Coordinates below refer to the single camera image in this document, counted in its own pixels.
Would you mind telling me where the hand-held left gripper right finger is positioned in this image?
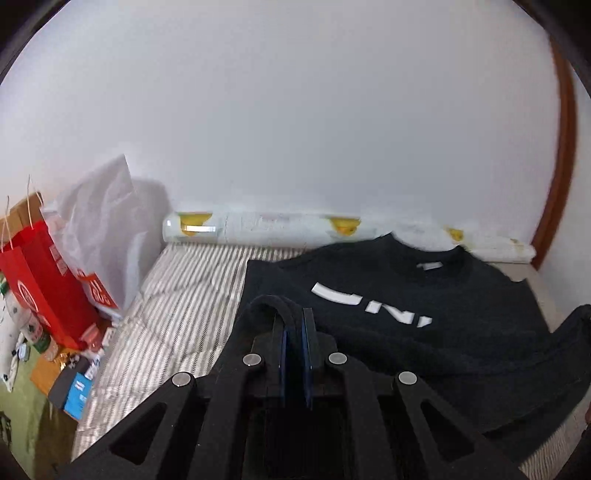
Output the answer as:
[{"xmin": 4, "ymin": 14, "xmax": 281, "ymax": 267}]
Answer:
[{"xmin": 301, "ymin": 307, "xmax": 529, "ymax": 480}]

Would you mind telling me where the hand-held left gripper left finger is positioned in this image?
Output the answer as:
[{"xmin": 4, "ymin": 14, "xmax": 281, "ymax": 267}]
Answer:
[{"xmin": 58, "ymin": 310, "xmax": 289, "ymax": 480}]

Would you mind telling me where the black sweatshirt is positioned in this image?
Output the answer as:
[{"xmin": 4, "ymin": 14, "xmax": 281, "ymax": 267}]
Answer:
[{"xmin": 198, "ymin": 232, "xmax": 591, "ymax": 467}]

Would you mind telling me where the striped bed sheet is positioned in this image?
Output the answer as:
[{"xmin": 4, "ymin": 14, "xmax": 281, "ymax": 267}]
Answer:
[{"xmin": 69, "ymin": 242, "xmax": 591, "ymax": 480}]

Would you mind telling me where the rolled white mat yellow print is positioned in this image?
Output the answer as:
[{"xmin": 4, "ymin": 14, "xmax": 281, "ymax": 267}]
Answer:
[{"xmin": 161, "ymin": 210, "xmax": 537, "ymax": 265}]

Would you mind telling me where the small red white packet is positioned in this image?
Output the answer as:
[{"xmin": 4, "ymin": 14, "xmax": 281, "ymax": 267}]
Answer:
[{"xmin": 82, "ymin": 323, "xmax": 103, "ymax": 352}]

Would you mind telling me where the blue box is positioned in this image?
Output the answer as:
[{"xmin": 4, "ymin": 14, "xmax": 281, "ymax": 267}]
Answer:
[{"xmin": 64, "ymin": 371, "xmax": 93, "ymax": 420}]

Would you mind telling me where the black box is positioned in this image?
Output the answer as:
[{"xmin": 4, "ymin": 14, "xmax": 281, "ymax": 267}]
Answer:
[{"xmin": 47, "ymin": 356, "xmax": 90, "ymax": 411}]

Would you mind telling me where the white plastic bag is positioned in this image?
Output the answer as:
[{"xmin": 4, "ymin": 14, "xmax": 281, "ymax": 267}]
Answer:
[{"xmin": 41, "ymin": 154, "xmax": 153, "ymax": 319}]

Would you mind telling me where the green label plastic bottle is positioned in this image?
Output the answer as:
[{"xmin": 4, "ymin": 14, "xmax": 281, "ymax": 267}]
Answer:
[{"xmin": 25, "ymin": 323, "xmax": 58, "ymax": 363}]

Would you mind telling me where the red paper bag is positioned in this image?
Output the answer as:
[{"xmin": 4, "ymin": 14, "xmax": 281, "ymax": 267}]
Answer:
[{"xmin": 0, "ymin": 175, "xmax": 102, "ymax": 352}]

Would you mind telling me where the green blanket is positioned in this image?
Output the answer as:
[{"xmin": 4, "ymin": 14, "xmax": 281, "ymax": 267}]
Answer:
[{"xmin": 0, "ymin": 364, "xmax": 79, "ymax": 480}]

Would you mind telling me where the white flower print pillow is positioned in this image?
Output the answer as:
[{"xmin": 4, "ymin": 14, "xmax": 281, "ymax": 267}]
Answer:
[{"xmin": 0, "ymin": 277, "xmax": 33, "ymax": 393}]

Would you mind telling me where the wooden headboard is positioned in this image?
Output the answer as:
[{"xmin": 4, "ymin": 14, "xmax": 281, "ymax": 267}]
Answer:
[{"xmin": 0, "ymin": 191, "xmax": 45, "ymax": 252}]

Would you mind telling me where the wooden door frame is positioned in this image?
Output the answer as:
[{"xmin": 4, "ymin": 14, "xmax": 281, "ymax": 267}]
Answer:
[{"xmin": 530, "ymin": 32, "xmax": 579, "ymax": 273}]

